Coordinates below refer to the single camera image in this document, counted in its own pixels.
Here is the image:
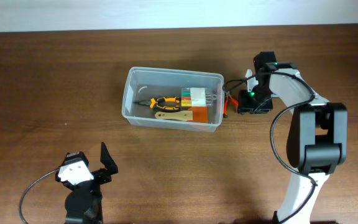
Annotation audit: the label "small red-handled pliers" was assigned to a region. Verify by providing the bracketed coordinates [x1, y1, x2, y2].
[223, 92, 239, 118]

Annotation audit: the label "wooden-handled orange scraper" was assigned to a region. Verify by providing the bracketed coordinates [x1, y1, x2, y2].
[155, 107, 208, 123]

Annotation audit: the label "clear screwdriver bit case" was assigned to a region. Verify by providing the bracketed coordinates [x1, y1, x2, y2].
[181, 87, 217, 108]

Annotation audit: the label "clear plastic container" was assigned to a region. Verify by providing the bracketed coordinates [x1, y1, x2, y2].
[122, 67, 224, 132]

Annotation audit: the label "orange black long-nose pliers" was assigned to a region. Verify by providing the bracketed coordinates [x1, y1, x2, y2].
[134, 96, 181, 112]

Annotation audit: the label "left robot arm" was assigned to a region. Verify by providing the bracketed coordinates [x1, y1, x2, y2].
[55, 142, 118, 224]

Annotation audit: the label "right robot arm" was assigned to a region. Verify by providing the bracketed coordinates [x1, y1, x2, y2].
[237, 51, 348, 223]

